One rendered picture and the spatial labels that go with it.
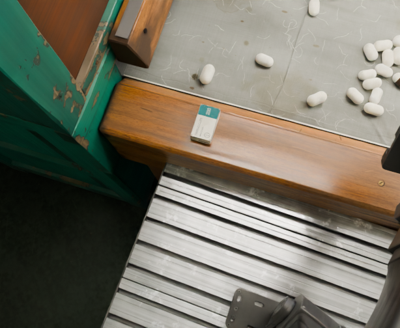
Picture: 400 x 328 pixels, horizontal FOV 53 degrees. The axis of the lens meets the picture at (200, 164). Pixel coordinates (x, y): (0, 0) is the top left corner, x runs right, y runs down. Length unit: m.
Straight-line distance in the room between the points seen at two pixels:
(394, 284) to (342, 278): 0.38
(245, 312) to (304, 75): 0.43
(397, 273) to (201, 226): 0.42
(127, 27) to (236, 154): 0.27
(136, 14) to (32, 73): 0.24
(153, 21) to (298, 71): 0.27
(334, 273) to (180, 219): 0.29
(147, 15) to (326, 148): 0.37
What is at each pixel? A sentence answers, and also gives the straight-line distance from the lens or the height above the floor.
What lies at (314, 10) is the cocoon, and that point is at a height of 0.76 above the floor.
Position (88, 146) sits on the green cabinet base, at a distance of 0.71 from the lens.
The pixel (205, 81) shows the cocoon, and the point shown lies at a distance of 0.73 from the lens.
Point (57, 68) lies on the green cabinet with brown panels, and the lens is 0.56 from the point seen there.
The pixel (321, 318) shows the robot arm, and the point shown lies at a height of 0.82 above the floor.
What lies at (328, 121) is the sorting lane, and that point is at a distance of 0.75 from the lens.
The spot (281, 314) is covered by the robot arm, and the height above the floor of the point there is 0.80.
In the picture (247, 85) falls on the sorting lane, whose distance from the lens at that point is 0.75.
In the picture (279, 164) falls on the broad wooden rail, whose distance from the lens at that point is 0.68.
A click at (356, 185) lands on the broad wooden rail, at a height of 0.76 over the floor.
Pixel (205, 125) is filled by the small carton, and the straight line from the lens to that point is 0.67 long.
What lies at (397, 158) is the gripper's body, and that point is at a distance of 0.58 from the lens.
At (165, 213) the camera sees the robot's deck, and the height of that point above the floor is 0.67.
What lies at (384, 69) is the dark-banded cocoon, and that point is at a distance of 0.80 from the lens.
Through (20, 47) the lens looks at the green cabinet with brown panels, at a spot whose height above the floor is 1.04.
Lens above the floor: 1.41
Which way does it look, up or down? 75 degrees down
